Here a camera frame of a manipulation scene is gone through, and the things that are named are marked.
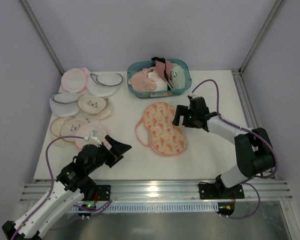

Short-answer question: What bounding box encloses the pink bra in basket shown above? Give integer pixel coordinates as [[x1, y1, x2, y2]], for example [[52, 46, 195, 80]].
[[128, 67, 157, 93]]

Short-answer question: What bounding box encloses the tulip print mesh laundry bag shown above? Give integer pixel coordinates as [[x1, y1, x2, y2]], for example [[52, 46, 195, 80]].
[[134, 102, 188, 156]]

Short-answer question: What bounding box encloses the dark pink garment in basket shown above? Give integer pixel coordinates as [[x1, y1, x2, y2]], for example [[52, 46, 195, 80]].
[[151, 56, 174, 80]]

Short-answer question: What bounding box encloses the slotted cable duct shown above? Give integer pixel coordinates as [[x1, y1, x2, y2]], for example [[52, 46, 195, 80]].
[[104, 201, 219, 214]]

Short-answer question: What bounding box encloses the white bra in basket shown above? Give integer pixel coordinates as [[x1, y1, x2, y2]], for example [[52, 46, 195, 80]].
[[147, 67, 168, 92]]

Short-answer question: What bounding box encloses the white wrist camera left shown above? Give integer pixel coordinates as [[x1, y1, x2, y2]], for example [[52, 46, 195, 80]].
[[84, 130, 102, 146]]

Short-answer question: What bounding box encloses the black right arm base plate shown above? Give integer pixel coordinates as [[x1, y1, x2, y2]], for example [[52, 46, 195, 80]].
[[197, 181, 245, 200]]

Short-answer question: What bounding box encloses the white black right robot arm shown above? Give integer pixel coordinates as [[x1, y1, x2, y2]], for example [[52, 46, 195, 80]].
[[172, 96, 276, 200]]

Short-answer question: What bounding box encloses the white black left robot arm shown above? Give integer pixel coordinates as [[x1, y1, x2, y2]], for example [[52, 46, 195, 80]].
[[2, 135, 132, 240]]

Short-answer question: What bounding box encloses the blue trim folded laundry bag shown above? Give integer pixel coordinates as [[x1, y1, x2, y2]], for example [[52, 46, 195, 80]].
[[49, 92, 82, 118]]

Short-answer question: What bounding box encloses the pink trim white laundry bag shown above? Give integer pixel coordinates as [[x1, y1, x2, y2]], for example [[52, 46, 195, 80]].
[[75, 122, 108, 150]]

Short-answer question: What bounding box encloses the aluminium table rail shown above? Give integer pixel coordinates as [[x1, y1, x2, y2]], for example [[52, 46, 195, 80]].
[[19, 178, 293, 204]]

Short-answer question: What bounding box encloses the pale green garment in basket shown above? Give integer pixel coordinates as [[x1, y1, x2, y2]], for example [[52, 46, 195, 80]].
[[168, 63, 186, 89]]

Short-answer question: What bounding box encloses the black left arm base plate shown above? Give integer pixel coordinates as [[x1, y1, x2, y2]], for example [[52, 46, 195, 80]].
[[83, 185, 111, 202]]

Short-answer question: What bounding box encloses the pink white round laundry bag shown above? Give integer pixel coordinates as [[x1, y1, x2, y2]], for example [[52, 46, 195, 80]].
[[61, 67, 88, 93]]

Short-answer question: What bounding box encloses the blue trim white laundry bag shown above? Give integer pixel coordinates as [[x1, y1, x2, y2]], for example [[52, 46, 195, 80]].
[[86, 73, 124, 98]]

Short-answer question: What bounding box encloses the teal plastic basket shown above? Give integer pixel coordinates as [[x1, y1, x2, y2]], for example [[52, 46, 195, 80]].
[[127, 57, 192, 99]]

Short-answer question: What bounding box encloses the beige bra-logo laundry bag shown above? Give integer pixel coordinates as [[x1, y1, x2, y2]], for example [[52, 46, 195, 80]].
[[77, 95, 114, 122]]

